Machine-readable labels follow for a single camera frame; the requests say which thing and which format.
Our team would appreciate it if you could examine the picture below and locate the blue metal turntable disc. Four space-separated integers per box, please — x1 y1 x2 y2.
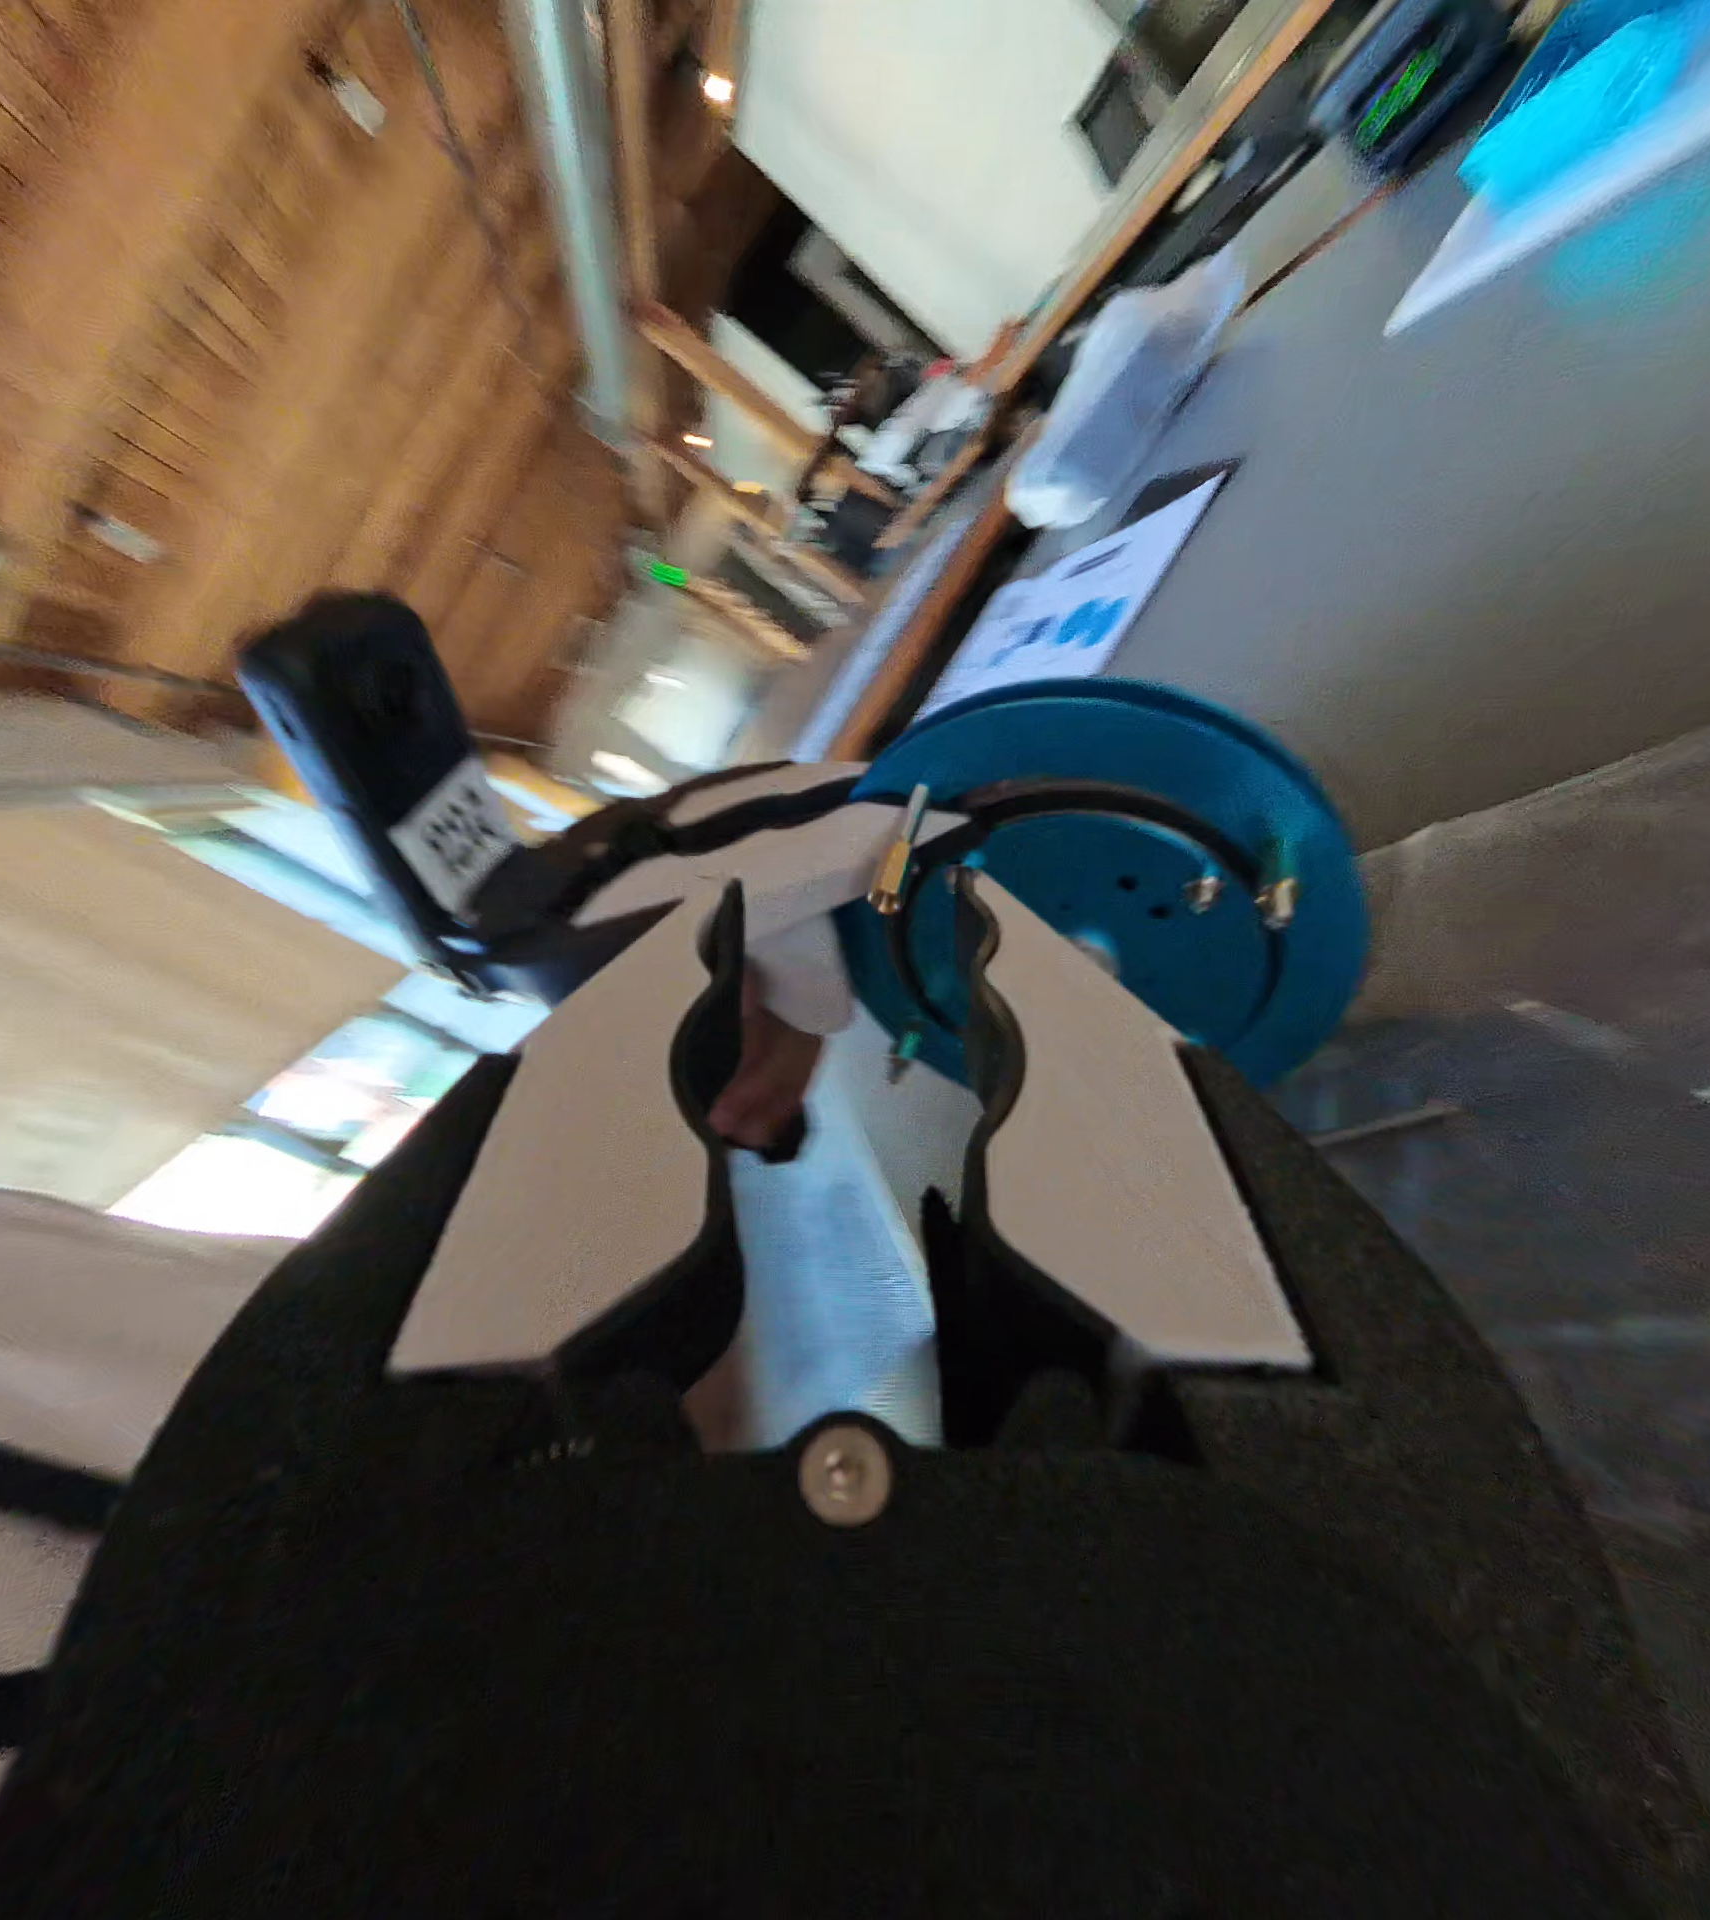
836 677 1375 1097

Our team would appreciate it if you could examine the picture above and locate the large clear plastic bag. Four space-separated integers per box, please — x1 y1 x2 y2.
692 684 1710 1920

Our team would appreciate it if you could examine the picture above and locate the silver ceiling duct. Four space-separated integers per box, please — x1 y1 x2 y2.
503 0 633 441

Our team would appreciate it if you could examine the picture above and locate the printed instruction sheet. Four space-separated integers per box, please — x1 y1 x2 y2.
921 476 1228 725

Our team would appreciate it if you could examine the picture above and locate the brass hex standoff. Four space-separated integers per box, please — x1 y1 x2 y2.
869 784 936 916

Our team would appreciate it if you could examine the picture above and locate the wood-edged neighbour desk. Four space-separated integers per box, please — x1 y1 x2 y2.
705 336 1080 757

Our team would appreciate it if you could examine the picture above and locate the black device with green display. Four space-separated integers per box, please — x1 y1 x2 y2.
1316 0 1508 163

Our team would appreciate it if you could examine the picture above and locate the black clipboard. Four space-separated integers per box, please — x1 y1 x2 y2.
1097 455 1249 527

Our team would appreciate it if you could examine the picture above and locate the white plastic wrapped box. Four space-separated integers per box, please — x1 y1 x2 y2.
1008 250 1249 527

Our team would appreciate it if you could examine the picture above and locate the grey desk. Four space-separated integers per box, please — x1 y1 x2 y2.
822 0 1710 1920

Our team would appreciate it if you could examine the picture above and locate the small metal rod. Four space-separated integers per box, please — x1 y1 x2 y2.
1316 1100 1461 1149

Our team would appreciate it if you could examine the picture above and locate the white foam tray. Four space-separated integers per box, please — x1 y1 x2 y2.
1382 0 1710 336

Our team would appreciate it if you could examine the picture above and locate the person's left hand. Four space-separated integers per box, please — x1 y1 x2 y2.
705 989 816 1159

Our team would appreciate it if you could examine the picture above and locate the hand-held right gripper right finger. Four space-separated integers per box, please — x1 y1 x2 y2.
921 857 1320 1454

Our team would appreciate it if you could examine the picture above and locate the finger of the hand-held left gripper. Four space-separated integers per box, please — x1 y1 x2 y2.
556 757 882 901
565 801 976 948

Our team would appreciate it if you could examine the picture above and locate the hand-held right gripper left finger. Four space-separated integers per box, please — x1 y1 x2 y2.
383 879 752 1454

